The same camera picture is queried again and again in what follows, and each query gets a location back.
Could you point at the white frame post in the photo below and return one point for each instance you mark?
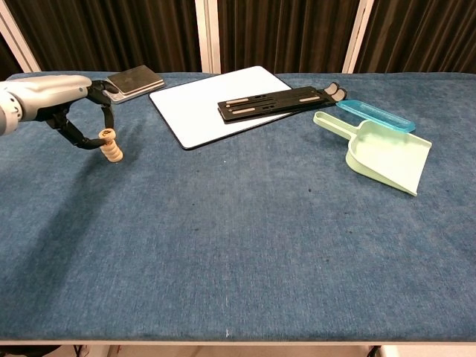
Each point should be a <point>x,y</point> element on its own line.
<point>20,41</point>
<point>209,37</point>
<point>357,37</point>

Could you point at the cream chess piece dark character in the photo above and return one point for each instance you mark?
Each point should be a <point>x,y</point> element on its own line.
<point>114,152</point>
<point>112,147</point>
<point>108,132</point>
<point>116,159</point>

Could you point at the black pleated curtain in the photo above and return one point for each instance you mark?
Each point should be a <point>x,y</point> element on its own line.
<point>282,33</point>
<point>420,33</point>
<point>111,33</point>
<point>7,59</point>

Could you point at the black folding laptop stand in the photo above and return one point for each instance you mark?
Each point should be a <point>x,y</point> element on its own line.
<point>282,106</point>

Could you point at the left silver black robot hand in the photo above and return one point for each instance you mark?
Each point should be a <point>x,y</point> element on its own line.
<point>52,94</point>

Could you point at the white rectangular board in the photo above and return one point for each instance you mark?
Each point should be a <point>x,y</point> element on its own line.
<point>186,111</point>

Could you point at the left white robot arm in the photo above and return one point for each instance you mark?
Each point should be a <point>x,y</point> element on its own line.
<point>5,115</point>

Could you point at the blue table cloth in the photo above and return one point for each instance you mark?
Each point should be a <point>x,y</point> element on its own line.
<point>238,241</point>

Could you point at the clear blue plastic box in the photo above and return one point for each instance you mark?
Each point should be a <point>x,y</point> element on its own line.
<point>375,113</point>

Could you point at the wooden disc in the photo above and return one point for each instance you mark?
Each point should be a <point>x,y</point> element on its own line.
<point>111,142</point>

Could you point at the mint green dustpan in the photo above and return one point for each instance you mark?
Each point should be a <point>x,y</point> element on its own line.
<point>386,156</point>

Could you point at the silver digital kitchen scale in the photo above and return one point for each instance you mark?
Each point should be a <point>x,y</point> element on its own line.
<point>134,80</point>

